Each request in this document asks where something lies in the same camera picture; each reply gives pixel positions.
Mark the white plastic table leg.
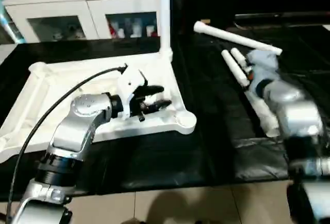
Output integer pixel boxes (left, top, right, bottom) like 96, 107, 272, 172
221, 49, 282, 138
158, 0, 174, 61
230, 47, 251, 70
193, 20, 284, 56

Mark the white plastic table top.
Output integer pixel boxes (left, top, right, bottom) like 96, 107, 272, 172
0, 51, 198, 164

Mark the black work mat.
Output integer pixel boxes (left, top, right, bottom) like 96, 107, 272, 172
0, 26, 330, 200

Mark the white bottle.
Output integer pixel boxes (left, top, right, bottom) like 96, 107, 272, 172
132, 21, 142, 38

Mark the red bottle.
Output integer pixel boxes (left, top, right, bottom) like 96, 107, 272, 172
108, 19, 117, 38

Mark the white glass door cabinet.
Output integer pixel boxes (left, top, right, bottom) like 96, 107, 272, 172
3, 0, 161, 43

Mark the white side table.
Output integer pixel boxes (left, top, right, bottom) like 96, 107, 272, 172
0, 43, 17, 64

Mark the cyan plastic item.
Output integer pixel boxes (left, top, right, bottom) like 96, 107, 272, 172
0, 0, 24, 43

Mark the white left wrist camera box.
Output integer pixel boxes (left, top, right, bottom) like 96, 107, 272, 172
116, 68, 149, 120

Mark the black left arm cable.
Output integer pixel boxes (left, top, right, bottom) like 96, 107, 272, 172
4, 64, 128, 219

